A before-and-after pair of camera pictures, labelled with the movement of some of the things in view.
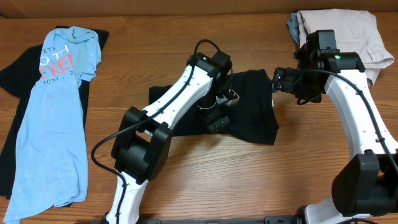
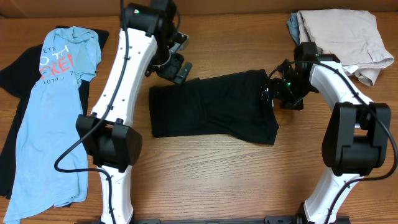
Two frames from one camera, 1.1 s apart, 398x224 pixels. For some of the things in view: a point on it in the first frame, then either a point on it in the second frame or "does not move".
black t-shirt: [253, 119] does not move
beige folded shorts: [355, 30] does not move
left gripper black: [214, 119] -> [175, 72]
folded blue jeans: [293, 25] does not move
